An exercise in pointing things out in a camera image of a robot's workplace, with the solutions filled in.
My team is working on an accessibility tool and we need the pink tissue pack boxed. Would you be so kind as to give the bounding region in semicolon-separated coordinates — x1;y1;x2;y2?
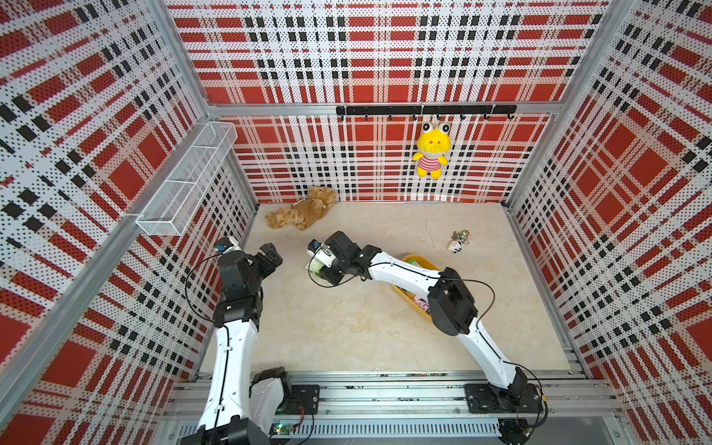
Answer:
415;298;430;313

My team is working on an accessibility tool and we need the black hook rail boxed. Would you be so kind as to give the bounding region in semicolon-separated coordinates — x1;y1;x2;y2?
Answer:
336;105;517;118

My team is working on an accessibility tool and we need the yellow plastic storage box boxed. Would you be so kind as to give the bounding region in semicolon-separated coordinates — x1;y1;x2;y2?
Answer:
391;254;439;323

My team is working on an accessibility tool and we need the green circuit board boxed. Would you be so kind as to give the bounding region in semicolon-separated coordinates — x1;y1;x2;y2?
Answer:
266;422;297;438

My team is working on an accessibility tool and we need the white wire mesh shelf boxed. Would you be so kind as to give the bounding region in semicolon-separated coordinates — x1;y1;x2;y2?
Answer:
136;122;237;237

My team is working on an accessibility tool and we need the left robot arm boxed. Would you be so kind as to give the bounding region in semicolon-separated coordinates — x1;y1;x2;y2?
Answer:
180;237;291;444

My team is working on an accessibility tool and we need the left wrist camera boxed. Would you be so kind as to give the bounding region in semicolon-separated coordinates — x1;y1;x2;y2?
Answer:
215;237;242;255

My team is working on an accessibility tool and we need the yellow frog plush toy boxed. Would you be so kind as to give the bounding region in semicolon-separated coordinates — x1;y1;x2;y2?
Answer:
413;122;452;180

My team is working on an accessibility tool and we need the green tissue pack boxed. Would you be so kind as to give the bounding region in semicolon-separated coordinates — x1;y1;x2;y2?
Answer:
308;259;324;276

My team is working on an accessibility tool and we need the small keychain toy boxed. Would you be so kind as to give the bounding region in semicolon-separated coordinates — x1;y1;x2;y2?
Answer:
448;230;470;254

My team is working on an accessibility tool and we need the brown teddy bear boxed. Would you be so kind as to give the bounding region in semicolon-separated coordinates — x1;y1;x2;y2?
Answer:
264;187;339;231

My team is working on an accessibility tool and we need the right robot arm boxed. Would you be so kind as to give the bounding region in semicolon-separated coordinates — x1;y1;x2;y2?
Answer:
308;231;546;413

